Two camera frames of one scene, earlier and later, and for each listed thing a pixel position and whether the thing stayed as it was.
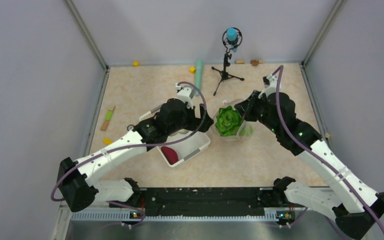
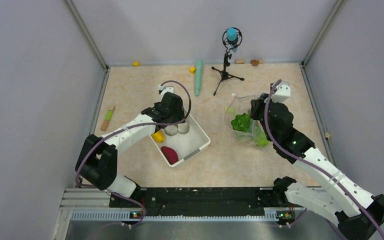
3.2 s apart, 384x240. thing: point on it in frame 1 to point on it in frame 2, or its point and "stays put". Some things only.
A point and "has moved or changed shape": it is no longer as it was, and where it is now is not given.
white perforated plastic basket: x=188 y=146 stays put
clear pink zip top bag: x=228 y=123 has moved or changed shape
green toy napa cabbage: x=228 y=121 has moved or changed shape
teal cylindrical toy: x=199 y=68 stays put
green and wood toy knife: x=108 y=117 stays put
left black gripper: x=195 y=122 to x=179 y=115
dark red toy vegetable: x=170 y=155 stays put
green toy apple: x=249 y=131 to x=261 y=140
